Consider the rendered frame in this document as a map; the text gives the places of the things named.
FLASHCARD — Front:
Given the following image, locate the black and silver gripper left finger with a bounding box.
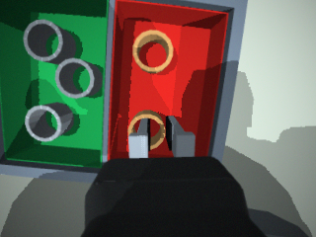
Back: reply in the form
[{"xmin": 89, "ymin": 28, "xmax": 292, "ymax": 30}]
[{"xmin": 128, "ymin": 118, "xmax": 150, "ymax": 158}]

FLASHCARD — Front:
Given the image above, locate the grey round turntable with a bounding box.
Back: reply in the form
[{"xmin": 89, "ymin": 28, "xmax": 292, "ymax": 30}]
[{"xmin": 248, "ymin": 208, "xmax": 309, "ymax": 237}]

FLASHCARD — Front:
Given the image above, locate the red and green divided bin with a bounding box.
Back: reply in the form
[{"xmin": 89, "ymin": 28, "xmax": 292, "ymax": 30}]
[{"xmin": 0, "ymin": 0, "xmax": 248, "ymax": 183}]

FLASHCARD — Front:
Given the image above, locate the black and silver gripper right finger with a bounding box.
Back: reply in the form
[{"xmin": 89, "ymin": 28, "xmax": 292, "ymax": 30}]
[{"xmin": 166, "ymin": 116, "xmax": 196, "ymax": 157}]

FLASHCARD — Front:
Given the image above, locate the dark grey metal sleeve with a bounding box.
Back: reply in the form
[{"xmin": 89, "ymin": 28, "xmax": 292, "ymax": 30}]
[
  {"xmin": 25, "ymin": 102, "xmax": 74, "ymax": 142},
  {"xmin": 24, "ymin": 19, "xmax": 76, "ymax": 65},
  {"xmin": 55, "ymin": 58, "xmax": 103, "ymax": 99}
]

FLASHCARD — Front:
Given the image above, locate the bronze bushing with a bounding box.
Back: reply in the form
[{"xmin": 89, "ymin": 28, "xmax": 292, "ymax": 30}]
[
  {"xmin": 128, "ymin": 110, "xmax": 165, "ymax": 150},
  {"xmin": 133, "ymin": 30, "xmax": 173, "ymax": 74}
]

